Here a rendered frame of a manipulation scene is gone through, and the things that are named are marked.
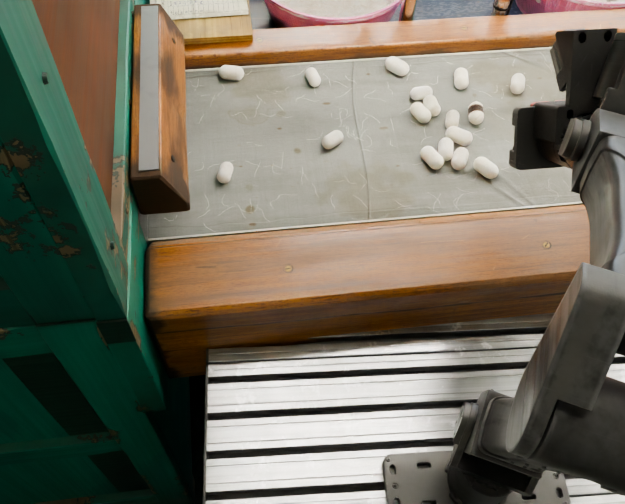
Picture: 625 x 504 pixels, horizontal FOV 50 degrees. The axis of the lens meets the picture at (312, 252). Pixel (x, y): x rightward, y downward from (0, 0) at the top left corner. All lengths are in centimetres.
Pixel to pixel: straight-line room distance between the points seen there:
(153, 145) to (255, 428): 34
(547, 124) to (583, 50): 7
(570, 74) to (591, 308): 35
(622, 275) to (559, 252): 45
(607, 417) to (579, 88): 37
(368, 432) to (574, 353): 44
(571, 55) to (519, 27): 44
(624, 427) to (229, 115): 70
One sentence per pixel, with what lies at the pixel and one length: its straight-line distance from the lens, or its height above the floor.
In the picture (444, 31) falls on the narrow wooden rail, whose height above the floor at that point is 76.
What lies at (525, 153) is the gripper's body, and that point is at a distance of 74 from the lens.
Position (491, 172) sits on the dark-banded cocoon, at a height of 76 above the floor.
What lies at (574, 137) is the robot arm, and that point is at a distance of 59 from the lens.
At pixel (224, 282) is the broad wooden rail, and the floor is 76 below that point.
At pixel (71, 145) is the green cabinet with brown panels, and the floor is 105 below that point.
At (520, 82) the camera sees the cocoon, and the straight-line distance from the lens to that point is 104.
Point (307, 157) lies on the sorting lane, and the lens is 91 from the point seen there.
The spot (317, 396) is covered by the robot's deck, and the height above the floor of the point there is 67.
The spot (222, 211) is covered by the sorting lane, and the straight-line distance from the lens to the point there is 86.
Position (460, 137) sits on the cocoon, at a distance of 94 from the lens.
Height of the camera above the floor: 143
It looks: 57 degrees down
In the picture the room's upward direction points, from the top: 3 degrees clockwise
